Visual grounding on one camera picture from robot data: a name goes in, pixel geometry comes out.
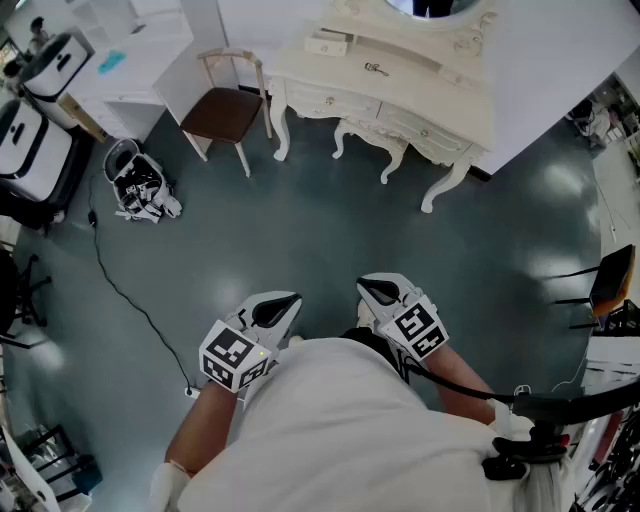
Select black strap device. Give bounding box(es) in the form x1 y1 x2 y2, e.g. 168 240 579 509
482 422 571 482

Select white cabinet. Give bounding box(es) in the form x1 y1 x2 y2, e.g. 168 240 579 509
57 0 196 144

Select white open backpack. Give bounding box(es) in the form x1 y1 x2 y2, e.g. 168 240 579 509
103 138 184 224

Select cream small drawer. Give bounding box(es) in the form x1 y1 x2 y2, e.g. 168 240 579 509
303 28 354 58

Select white boxy robot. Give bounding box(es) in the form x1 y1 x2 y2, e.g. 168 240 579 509
18 32 96 132
0 98 74 202

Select cream ornate dressing table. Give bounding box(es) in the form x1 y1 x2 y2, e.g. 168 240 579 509
267 0 499 215

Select person's right forearm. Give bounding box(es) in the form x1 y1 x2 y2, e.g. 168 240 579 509
423 343 497 427

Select white wooden desk drawer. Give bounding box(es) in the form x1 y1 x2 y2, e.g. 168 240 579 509
375 101 472 154
285 81 382 120

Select oval vanity mirror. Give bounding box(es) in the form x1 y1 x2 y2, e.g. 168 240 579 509
382 0 482 21

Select orange chair black legs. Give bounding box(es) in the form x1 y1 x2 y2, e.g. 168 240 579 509
547 243 637 332

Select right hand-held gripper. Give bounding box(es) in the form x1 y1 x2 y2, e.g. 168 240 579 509
356 273 449 361

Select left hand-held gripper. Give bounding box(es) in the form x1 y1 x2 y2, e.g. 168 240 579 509
198 292 303 409

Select person's white shirt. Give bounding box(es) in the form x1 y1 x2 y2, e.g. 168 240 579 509
149 337 576 512

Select wooden chair brown seat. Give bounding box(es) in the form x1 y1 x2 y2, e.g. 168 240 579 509
179 47 274 179

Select black office chair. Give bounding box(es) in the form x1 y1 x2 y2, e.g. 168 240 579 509
0 248 54 347

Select person's left forearm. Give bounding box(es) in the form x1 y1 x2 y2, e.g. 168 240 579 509
167 382 240 476

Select teal cloth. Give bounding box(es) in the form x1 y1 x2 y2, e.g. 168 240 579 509
97 49 131 76

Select black floor cable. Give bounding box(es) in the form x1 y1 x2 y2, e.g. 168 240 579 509
87 174 201 396

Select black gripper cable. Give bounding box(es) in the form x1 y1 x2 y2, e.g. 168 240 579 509
397 347 640 426

